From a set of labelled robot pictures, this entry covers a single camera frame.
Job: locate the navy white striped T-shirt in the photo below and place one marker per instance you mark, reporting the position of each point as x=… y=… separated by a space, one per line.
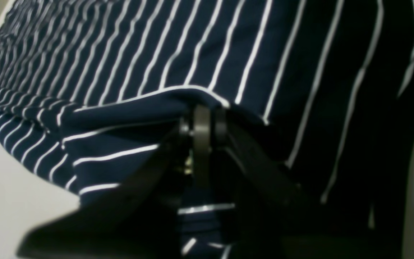
x=90 y=88

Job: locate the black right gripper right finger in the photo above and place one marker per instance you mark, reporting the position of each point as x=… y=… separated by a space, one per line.
x=274 y=217

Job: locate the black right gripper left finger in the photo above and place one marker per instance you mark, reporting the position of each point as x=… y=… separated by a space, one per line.
x=139 y=218

